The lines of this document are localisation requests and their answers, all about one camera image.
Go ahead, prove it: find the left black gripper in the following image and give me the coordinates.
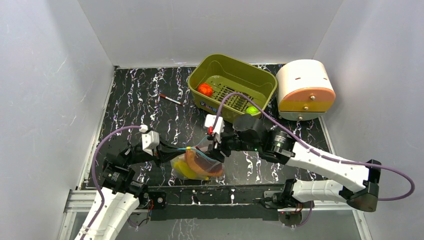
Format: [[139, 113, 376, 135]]
[[125, 135, 187, 167]]

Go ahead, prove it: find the orange toy papaya slice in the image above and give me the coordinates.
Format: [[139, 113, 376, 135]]
[[184, 148, 224, 177]]

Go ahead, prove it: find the yellow toy banana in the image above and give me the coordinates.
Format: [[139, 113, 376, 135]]
[[172, 161, 210, 181]]

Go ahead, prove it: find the clear zip top bag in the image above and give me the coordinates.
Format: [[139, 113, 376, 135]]
[[170, 137, 224, 181]]

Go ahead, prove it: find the olive green plastic basket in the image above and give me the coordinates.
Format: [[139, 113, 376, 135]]
[[187, 54, 278, 115]]

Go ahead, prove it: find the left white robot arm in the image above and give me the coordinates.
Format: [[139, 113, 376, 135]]
[[76, 141, 185, 240]]

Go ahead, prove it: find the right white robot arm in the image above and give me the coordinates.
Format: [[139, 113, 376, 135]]
[[204, 114, 381, 212]]

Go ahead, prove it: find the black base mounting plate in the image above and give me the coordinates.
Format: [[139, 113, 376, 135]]
[[148, 184, 283, 221]]

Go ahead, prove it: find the green toy lime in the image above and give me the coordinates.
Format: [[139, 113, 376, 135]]
[[245, 106, 261, 115]]

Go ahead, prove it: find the marker pen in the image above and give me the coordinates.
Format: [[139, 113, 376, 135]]
[[159, 94, 183, 106]]

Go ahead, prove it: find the red orange toy tomato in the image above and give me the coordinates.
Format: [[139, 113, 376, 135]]
[[197, 83, 214, 97]]

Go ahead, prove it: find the white orange cylindrical container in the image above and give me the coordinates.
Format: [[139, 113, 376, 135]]
[[276, 59, 336, 121]]

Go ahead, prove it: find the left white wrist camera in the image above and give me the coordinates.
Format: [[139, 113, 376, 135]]
[[139, 124, 160, 156]]

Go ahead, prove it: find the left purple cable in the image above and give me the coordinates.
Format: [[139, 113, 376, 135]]
[[79, 124, 148, 240]]

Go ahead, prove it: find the purple cable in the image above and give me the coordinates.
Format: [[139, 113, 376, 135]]
[[79, 124, 148, 240], [211, 92, 416, 229]]

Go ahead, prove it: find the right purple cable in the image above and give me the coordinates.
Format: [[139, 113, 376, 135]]
[[211, 92, 416, 229]]

